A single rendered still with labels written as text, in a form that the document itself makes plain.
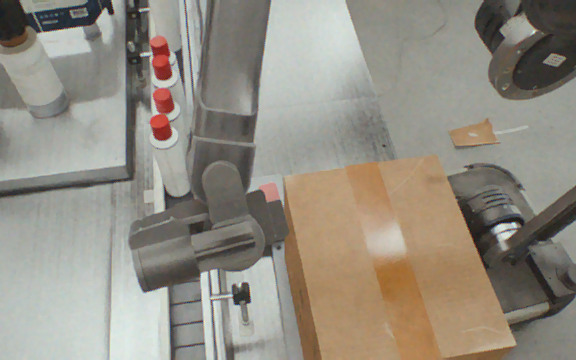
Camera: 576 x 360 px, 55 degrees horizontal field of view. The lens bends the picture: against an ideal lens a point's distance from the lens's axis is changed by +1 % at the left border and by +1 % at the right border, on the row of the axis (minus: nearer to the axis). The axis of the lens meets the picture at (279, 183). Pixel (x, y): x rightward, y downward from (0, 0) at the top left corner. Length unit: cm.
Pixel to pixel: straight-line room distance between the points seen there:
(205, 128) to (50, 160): 77
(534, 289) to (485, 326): 109
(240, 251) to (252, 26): 21
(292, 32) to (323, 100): 25
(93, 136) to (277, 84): 44
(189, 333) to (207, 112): 56
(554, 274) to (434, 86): 107
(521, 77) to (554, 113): 159
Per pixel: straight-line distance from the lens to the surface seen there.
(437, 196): 84
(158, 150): 99
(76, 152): 124
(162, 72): 106
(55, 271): 116
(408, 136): 236
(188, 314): 100
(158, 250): 54
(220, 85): 50
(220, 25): 50
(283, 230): 67
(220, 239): 53
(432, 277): 77
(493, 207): 173
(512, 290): 182
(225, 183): 49
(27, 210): 125
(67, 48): 147
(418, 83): 257
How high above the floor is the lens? 180
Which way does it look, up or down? 56 degrees down
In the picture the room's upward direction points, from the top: 1 degrees counter-clockwise
